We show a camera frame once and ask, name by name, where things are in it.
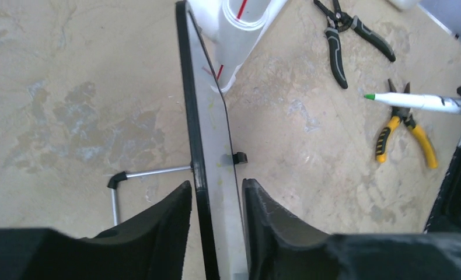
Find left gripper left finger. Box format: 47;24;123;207
0;181;192;279

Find white whiteboard marker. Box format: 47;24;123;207
364;92;461;114

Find white PVC pipe frame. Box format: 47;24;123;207
188;0;422;95

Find yellow-handled pliers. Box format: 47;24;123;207
375;79;439;170

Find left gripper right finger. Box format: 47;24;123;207
242;178;461;279

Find black-handled wire stripper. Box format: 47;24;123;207
313;0;397;90

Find small black-framed whiteboard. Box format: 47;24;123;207
175;1;249;279

